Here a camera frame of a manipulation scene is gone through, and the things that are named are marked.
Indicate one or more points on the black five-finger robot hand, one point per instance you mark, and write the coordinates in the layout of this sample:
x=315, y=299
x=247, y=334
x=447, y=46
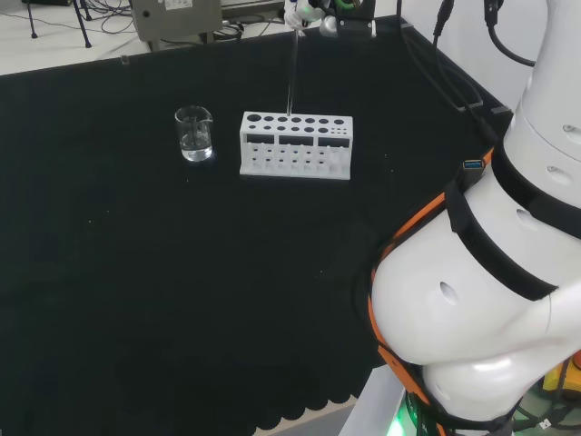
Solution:
x=302, y=13

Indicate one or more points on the clear glass rod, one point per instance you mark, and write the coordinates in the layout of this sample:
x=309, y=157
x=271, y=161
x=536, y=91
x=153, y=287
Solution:
x=292, y=72

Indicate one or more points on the white test tube rack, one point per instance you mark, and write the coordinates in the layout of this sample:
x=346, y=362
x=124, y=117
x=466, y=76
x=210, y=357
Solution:
x=295, y=150

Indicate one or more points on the clear glass beaker with water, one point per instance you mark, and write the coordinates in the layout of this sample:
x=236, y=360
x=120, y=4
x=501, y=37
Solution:
x=195, y=136

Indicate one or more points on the grey equipment box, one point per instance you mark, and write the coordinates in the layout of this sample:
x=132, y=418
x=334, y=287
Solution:
x=177, y=18

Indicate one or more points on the clear cloth clip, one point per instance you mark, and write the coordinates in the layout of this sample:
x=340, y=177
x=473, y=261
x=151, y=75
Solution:
x=124, y=59
x=501, y=110
x=468, y=106

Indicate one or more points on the black tripod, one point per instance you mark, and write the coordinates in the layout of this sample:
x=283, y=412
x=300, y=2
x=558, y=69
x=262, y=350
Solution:
x=83, y=29

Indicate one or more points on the black bench cloth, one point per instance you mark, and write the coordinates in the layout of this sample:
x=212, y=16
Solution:
x=181, y=272

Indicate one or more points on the yellow stop button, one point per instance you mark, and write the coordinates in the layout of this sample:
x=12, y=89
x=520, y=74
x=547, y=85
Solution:
x=556, y=379

